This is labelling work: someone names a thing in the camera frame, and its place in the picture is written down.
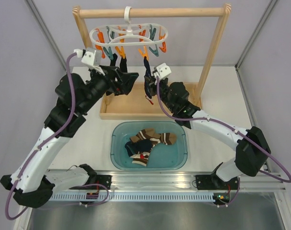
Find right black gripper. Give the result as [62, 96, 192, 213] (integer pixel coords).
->
[146, 75, 175, 112]

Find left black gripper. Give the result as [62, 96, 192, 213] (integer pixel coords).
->
[79, 64, 139, 114]

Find navy patterned sock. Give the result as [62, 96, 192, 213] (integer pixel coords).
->
[125, 139, 153, 157]
[143, 57, 154, 105]

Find brown striped sock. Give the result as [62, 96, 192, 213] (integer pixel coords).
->
[130, 128, 161, 167]
[138, 128, 177, 146]

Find black sock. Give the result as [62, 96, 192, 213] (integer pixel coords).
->
[119, 57, 128, 73]
[109, 53, 118, 67]

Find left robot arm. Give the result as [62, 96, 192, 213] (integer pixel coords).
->
[0, 66, 139, 208]

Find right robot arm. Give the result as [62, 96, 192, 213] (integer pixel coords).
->
[144, 76, 271, 189]

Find white clip hanger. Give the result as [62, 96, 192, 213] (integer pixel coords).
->
[89, 6, 168, 60]

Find wooden hanging rack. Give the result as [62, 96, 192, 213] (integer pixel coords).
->
[72, 4, 232, 120]

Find teal plastic bin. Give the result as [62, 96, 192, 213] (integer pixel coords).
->
[110, 121, 187, 171]

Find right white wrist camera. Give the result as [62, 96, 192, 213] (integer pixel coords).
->
[152, 63, 172, 81]

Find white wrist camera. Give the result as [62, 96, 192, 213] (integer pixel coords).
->
[74, 48, 105, 76]
[152, 63, 172, 81]

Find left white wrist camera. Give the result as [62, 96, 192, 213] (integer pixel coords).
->
[74, 48, 105, 76]

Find aluminium mounting rail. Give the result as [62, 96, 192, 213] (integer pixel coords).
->
[97, 171, 286, 193]

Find left aluminium frame post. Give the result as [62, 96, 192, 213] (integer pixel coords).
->
[24, 0, 66, 70]

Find aluminium frame post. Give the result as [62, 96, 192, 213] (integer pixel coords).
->
[234, 0, 279, 71]
[24, 0, 66, 70]

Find white slotted cable duct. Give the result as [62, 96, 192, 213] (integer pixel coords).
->
[50, 192, 215, 202]

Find right aluminium frame post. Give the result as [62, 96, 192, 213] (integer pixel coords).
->
[234, 0, 279, 71]

